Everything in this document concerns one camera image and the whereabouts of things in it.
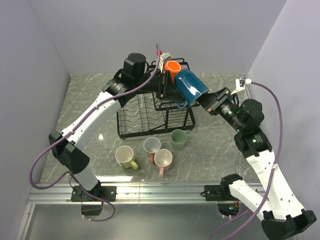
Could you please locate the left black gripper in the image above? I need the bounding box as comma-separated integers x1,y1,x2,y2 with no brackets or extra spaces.
133,68,185,101

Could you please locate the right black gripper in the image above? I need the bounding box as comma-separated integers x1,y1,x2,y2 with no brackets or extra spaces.
192,87,245,133

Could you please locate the blue mug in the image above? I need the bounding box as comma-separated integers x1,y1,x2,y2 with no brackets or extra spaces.
174,68,209,106

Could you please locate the orange mug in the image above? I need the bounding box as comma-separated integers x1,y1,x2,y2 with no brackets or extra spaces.
164,60,182,82

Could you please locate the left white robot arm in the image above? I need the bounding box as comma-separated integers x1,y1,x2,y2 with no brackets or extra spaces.
49,51,182,201

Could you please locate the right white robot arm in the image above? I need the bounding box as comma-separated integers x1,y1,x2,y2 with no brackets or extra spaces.
197,87,317,240

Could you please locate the green cup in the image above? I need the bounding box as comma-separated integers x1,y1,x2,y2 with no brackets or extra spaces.
170,129,187,150

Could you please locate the coral pink mug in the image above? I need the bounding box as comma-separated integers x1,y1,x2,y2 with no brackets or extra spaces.
143,137,161,164

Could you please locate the light pink mug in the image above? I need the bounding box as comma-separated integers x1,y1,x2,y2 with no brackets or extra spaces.
154,149,173,177

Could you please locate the yellow mug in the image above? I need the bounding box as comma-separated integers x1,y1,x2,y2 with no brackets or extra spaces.
115,145,139,170

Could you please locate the black wire dish rack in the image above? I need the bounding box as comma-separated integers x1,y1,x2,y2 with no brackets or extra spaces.
116,57,201,140

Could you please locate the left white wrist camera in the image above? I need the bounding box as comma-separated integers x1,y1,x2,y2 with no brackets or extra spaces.
159,52,173,67

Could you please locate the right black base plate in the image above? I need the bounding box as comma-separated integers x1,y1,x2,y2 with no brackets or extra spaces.
200,185,225,202

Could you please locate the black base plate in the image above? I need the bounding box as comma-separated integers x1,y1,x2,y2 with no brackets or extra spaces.
70,185,117,202
200,185,225,202

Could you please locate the aluminium mounting rail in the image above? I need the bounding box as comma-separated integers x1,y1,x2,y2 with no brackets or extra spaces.
27,181,266,205

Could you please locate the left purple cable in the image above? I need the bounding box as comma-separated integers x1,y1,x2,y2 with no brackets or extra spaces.
28,43,161,222

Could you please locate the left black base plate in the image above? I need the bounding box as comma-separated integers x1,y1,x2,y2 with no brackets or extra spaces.
70,185,117,202

